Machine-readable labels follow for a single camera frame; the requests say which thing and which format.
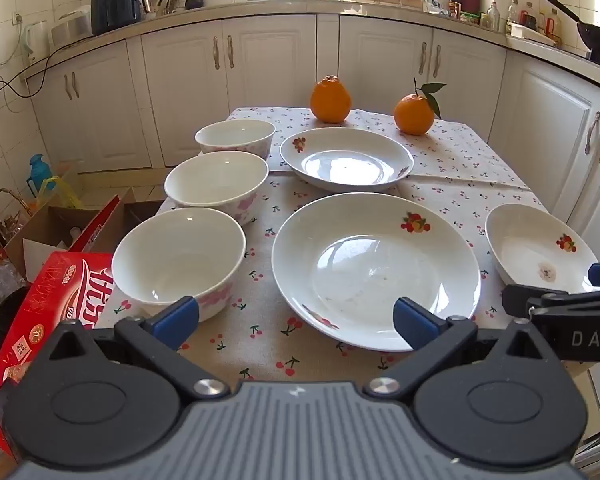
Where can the wicker basket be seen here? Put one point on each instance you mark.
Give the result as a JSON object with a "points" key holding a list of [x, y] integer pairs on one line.
{"points": [[15, 222]]}

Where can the white bowl allover pink print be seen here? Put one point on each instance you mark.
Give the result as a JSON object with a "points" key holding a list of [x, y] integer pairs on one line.
{"points": [[235, 135]]}

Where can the dark sauce bottle red label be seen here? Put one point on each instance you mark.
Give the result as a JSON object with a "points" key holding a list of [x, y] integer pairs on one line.
{"points": [[455, 5]]}

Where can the white rectangular tray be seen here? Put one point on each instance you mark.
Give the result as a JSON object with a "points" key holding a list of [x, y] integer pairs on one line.
{"points": [[530, 34]]}

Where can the orange without leaf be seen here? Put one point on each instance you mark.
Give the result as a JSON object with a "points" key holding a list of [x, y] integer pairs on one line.
{"points": [[330, 100]]}

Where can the yellow plastic bag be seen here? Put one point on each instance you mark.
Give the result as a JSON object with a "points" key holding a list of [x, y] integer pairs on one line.
{"points": [[62, 192]]}

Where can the blue white packet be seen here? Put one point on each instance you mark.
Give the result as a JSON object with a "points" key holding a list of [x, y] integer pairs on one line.
{"points": [[432, 5]]}

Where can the brown cardboard box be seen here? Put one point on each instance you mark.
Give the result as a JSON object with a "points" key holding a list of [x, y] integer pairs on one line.
{"points": [[40, 220]]}

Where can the white electric kettle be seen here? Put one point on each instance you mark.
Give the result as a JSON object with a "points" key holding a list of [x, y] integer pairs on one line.
{"points": [[36, 40]]}

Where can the small black ladle cup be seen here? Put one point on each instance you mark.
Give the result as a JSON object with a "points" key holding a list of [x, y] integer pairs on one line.
{"points": [[194, 3]]}

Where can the white rice cooker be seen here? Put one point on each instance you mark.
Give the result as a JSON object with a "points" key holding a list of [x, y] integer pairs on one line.
{"points": [[70, 27]]}

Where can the dark air fryer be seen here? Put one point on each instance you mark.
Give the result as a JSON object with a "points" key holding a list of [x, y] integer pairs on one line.
{"points": [[115, 2]]}

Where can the cherry print tablecloth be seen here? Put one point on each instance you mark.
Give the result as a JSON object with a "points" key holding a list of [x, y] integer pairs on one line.
{"points": [[455, 160]]}

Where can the orange with green leaf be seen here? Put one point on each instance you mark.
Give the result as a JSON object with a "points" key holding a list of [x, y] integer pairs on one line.
{"points": [[414, 115]]}

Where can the red carton box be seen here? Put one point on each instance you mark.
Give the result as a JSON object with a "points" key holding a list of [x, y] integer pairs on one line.
{"points": [[45, 300]]}

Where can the dark condiment bottle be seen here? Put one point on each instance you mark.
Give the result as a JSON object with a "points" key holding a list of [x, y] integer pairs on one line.
{"points": [[530, 17]]}

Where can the blue thermos jug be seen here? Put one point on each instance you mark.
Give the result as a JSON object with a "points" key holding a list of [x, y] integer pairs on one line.
{"points": [[41, 172]]}

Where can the pink floral white bowl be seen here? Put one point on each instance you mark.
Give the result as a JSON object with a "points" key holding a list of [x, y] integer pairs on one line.
{"points": [[180, 255], [215, 177]]}

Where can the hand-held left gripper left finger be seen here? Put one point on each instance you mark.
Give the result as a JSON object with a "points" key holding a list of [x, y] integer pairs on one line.
{"points": [[175, 317]]}

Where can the clear bottle yellow cap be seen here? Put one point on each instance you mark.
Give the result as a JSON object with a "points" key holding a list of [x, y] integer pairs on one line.
{"points": [[512, 15]]}

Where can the cooking oil bottle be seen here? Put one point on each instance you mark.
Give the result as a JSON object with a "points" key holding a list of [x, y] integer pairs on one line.
{"points": [[554, 25]]}

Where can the stained white plate fruit print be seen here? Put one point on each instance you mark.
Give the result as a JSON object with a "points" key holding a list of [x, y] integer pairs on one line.
{"points": [[535, 250]]}

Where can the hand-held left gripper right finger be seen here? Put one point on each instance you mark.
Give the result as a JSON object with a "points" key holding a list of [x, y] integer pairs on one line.
{"points": [[415, 327]]}

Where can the white wall socket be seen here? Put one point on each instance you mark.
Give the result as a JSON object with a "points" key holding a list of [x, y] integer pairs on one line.
{"points": [[17, 16]]}

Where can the black waste bin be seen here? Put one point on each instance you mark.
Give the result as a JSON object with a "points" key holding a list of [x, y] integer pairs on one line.
{"points": [[7, 320]]}

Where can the black wok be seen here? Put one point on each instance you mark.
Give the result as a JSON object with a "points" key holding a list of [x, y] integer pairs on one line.
{"points": [[597, 40]]}

